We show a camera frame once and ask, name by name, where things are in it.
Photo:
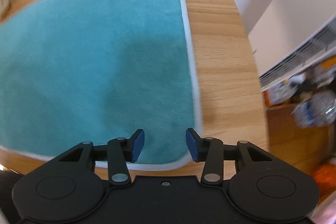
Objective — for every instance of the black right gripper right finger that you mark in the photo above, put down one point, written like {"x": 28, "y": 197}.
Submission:
{"x": 209, "y": 148}

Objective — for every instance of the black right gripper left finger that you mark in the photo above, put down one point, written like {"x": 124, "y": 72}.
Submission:
{"x": 120, "y": 149}

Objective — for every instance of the teal microfiber towel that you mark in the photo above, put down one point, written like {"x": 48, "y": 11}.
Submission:
{"x": 94, "y": 70}

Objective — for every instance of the orange cardboard box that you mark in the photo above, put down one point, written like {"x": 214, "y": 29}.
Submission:
{"x": 281, "y": 92}

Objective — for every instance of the white radiator heater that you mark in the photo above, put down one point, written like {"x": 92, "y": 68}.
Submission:
{"x": 319, "y": 46}

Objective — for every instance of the plastic water bottle blue label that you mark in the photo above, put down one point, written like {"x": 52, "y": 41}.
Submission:
{"x": 319, "y": 110}

